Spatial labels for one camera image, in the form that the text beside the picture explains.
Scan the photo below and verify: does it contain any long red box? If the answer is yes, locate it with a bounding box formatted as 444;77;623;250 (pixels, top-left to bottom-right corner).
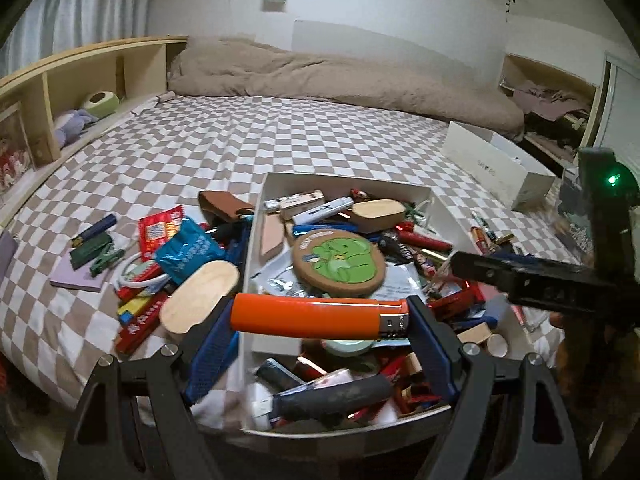
115;292;169;354

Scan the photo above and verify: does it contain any white curtain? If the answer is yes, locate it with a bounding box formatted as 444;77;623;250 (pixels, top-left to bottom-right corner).
0;0;152;67

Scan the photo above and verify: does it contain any mint green tape measure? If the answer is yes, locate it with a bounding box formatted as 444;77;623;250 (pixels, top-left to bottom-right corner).
321;339;377;359

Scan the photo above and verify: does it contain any black handled tool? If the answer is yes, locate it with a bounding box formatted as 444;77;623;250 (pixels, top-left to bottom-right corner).
271;374;394;419

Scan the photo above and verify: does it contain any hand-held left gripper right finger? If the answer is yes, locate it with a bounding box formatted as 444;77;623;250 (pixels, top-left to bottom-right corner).
406;295;583;480

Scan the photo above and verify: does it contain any white lighter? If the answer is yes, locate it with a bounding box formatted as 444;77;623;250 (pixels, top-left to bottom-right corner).
292;197;354;226

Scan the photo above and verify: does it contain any blue lighter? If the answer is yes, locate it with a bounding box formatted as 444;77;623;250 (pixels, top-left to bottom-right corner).
72;213;117;249

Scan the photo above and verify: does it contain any purple plush toy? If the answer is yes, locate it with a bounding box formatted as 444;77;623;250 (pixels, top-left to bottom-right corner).
52;108;99;149

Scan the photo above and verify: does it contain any purple notepad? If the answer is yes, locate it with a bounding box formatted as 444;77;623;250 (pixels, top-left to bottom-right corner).
49;249;119;292

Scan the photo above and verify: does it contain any clear plastic storage box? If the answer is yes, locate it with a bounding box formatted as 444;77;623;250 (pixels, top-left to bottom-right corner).
554;165;601;263

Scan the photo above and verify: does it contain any blue snack packet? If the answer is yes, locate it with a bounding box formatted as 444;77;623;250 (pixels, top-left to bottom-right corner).
154;216;227;287

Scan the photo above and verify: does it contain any dark green small box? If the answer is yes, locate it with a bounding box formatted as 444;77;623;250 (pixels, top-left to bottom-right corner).
69;233;112;269

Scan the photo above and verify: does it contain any green clip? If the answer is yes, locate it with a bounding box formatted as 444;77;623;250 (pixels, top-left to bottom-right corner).
89;247;126;276

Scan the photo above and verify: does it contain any framed picture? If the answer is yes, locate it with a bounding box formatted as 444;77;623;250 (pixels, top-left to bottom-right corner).
0;102;34;197

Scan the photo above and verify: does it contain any red lighter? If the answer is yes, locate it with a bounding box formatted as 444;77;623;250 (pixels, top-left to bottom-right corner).
397;229;454;254

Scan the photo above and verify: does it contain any pile of small trinkets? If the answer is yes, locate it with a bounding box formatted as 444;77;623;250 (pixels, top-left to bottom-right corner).
469;210;517;257

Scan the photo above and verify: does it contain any orange lighter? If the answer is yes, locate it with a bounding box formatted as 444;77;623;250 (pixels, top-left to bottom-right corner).
231;292;412;341

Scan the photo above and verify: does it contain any wooden headboard shelf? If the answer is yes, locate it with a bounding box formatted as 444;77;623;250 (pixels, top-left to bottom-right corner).
0;35;189;227

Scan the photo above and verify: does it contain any closet with clothes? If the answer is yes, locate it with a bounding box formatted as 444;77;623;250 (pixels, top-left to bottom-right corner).
499;54;602;167

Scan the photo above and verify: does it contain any red printed packet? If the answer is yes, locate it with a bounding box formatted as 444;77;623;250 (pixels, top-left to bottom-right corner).
137;205;187;262

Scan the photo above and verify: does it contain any round green frog coaster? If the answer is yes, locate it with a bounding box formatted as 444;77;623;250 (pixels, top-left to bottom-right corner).
291;230;387;299

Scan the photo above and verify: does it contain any small oval wooden box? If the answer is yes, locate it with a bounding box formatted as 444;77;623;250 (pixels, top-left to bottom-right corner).
349;198;407;234

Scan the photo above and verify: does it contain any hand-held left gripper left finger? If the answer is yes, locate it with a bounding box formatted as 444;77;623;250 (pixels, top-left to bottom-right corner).
57;305;242;480

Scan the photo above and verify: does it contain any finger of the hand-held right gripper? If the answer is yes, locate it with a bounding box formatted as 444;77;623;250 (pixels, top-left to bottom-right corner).
450;250;622;321

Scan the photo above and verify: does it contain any long white box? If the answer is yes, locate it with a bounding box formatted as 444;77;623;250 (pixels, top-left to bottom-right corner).
442;120;557;212

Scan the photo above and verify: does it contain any beige blanket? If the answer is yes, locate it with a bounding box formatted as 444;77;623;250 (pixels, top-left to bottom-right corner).
167;35;526;142

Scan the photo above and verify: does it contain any cream small carton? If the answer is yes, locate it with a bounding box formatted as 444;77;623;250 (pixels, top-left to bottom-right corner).
279;189;324;219

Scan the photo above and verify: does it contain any white plastic ring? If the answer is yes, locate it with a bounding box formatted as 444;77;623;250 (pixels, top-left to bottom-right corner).
115;252;169;302

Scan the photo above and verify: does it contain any brown leather case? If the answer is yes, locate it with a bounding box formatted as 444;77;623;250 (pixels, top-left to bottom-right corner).
198;190;257;227

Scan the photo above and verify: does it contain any white cardboard container box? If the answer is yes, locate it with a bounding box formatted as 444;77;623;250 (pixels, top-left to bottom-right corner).
239;172;537;447

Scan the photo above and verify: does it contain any large oval wooden box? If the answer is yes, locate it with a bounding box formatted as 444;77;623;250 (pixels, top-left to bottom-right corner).
159;260;241;336

